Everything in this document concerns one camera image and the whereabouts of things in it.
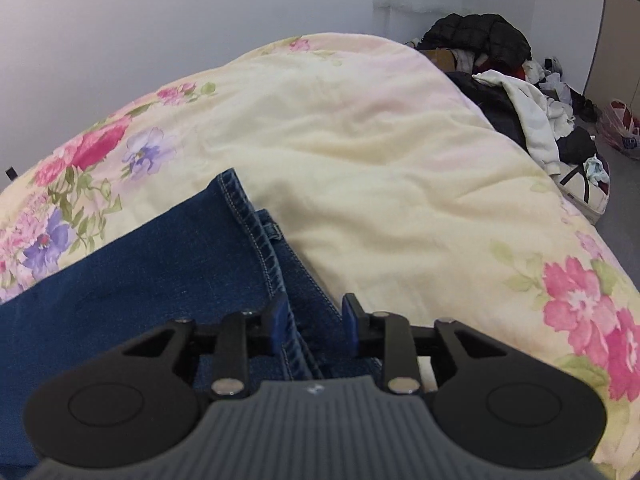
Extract white garment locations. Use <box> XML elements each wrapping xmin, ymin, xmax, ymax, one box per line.
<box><xmin>472</xmin><ymin>69</ymin><xmax>577</xmax><ymax>177</ymax></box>

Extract red white plastic bag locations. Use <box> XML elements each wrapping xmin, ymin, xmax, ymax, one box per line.
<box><xmin>599</xmin><ymin>99</ymin><xmax>640</xmax><ymax>162</ymax></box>

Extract cardboard board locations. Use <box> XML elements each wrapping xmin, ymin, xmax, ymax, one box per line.
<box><xmin>582</xmin><ymin>0</ymin><xmax>640</xmax><ymax>112</ymax></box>

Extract blue denim pants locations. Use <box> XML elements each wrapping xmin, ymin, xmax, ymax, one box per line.
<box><xmin>0</xmin><ymin>167</ymin><xmax>387</xmax><ymax>467</ymax></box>

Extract pile of clothes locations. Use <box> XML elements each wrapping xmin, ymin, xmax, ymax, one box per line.
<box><xmin>517</xmin><ymin>54</ymin><xmax>603</xmax><ymax>161</ymax></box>

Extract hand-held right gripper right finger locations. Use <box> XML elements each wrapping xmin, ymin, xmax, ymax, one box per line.
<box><xmin>341</xmin><ymin>294</ymin><xmax>502</xmax><ymax>395</ymax></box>

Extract floral blanket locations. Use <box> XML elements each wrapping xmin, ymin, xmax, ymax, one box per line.
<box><xmin>0</xmin><ymin>33</ymin><xmax>640</xmax><ymax>480</ymax></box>

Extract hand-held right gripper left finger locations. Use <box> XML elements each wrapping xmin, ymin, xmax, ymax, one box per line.
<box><xmin>119</xmin><ymin>294</ymin><xmax>292</xmax><ymax>395</ymax></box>

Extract black white bag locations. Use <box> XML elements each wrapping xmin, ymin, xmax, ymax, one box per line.
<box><xmin>554</xmin><ymin>152</ymin><xmax>612</xmax><ymax>225</ymax></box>

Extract black puffer jacket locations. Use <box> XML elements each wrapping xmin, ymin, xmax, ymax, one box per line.
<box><xmin>416</xmin><ymin>12</ymin><xmax>533</xmax><ymax>68</ymax></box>

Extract dark garment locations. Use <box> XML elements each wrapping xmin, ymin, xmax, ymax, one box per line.
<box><xmin>444</xmin><ymin>71</ymin><xmax>532</xmax><ymax>153</ymax></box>

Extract brown cardboard box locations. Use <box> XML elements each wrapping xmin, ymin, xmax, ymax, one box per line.
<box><xmin>424</xmin><ymin>47</ymin><xmax>460</xmax><ymax>74</ymax></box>

